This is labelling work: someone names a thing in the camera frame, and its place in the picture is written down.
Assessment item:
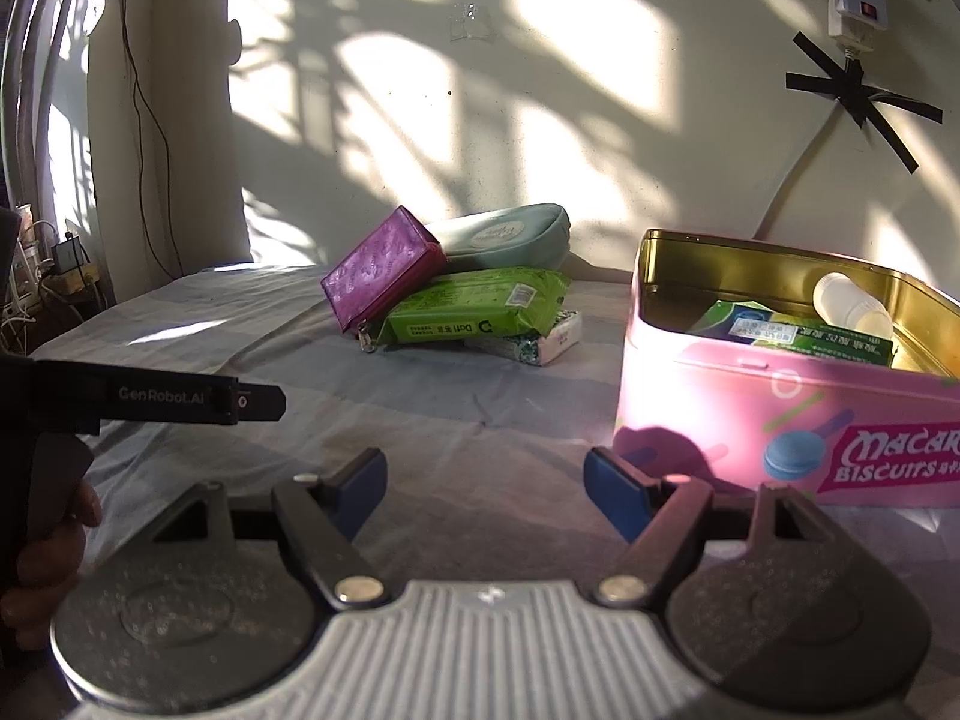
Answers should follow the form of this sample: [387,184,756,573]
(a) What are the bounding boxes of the thin dark cable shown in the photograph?
[115,0,186,280]

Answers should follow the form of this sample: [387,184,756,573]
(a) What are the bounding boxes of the green medicine box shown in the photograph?
[705,311,899,370]

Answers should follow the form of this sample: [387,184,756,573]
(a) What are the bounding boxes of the magenta wallet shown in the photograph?
[320,205,449,353]

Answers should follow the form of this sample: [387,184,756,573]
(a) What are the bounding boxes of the person's left hand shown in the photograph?
[0,480,103,650]

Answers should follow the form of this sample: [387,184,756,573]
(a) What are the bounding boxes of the long green carton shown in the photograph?
[686,298,777,337]

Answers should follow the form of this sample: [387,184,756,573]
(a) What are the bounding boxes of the black tape cross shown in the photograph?
[785,31,944,175]

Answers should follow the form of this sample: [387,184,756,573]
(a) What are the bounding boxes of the small white tissue packet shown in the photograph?
[465,309,584,367]

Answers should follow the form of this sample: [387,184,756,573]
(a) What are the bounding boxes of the white power cable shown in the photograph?
[750,101,845,239]

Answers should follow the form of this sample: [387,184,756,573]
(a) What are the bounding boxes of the green wipes packet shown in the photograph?
[379,266,572,347]

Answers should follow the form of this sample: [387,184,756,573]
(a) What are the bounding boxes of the light teal pouch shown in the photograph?
[427,202,572,275]

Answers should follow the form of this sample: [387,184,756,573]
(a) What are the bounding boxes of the white tangled cables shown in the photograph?
[0,220,85,350]

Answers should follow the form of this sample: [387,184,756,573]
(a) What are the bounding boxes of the white pill bottle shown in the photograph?
[812,272,895,340]

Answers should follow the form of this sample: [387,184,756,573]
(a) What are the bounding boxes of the clear tape piece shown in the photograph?
[448,4,497,44]

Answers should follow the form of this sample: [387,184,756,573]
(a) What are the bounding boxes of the pink tin box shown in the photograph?
[613,229,960,507]

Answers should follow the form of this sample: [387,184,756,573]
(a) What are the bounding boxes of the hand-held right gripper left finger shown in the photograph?
[154,448,392,610]

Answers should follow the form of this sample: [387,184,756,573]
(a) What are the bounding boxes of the black charger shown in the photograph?
[51,235,92,276]

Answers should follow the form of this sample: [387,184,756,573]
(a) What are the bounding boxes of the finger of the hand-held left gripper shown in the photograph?
[214,382,287,425]

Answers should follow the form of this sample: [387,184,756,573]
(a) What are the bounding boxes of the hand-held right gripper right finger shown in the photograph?
[583,446,815,608]

